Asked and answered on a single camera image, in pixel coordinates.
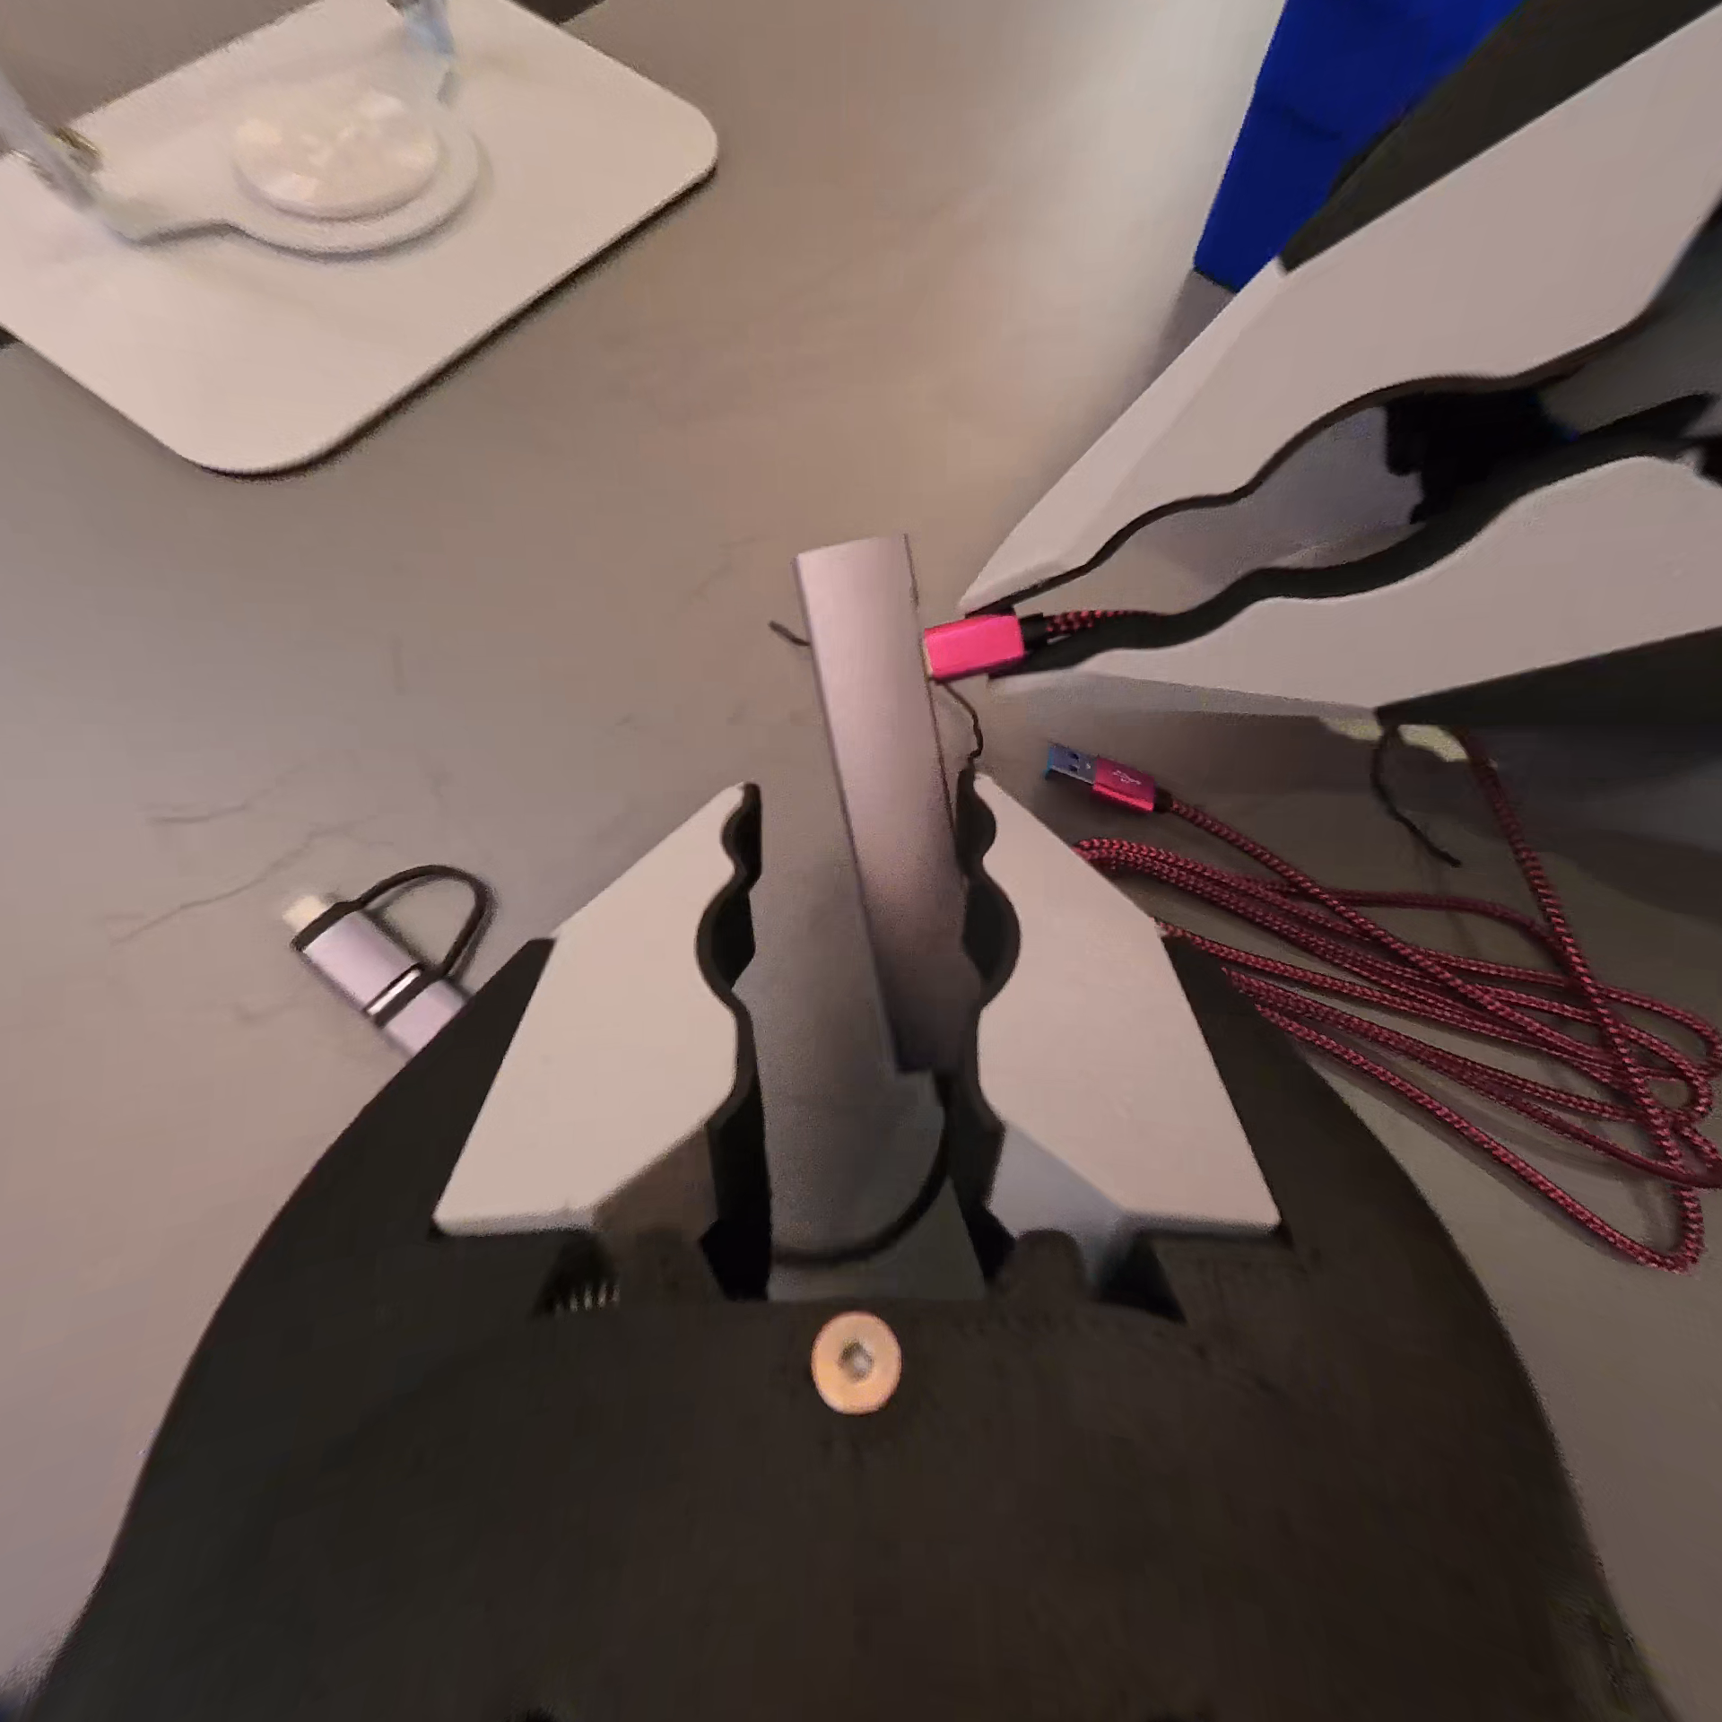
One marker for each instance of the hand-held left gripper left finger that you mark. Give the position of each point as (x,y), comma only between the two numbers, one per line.
(607,1089)

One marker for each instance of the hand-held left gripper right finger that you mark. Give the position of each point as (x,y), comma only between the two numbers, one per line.
(1117,1089)

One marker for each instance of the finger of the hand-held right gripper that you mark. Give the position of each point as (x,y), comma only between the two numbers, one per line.
(1347,348)
(1481,607)

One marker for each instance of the grey usb plug adapter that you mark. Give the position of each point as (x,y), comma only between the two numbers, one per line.
(365,961)

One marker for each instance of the blue plastic bin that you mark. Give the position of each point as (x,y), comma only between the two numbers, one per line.
(1291,161)

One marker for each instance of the white adjustable stand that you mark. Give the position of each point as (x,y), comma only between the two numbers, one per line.
(539,202)

